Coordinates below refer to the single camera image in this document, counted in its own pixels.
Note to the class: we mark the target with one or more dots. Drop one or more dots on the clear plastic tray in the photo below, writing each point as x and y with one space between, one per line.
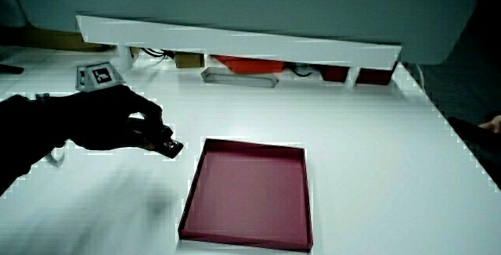
270 80

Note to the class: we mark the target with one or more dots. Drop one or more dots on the orange-red box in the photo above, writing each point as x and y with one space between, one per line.
250 65

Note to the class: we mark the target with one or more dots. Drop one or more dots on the large brown cardboard box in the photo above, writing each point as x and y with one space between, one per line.
58 40

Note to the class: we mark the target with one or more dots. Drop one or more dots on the small brown cardboard box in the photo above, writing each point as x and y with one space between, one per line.
189 59

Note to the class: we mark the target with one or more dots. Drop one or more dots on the person's left forearm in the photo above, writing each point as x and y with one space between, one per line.
19 137

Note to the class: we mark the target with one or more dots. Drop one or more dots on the black flat object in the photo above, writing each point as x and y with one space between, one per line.
9 69

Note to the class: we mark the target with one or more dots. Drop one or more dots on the black stapler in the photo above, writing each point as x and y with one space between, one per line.
172 148

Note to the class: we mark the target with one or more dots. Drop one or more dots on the white desk shelf riser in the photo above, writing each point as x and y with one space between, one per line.
235 42

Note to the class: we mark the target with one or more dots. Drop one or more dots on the white desk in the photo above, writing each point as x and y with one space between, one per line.
372 169

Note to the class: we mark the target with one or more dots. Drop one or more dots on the person's left hand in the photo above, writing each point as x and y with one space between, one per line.
98 122

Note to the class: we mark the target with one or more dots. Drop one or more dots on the dark red shallow box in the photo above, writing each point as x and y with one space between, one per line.
250 192

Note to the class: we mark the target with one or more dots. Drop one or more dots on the grey partition panel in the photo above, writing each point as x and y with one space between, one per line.
235 1
9 1

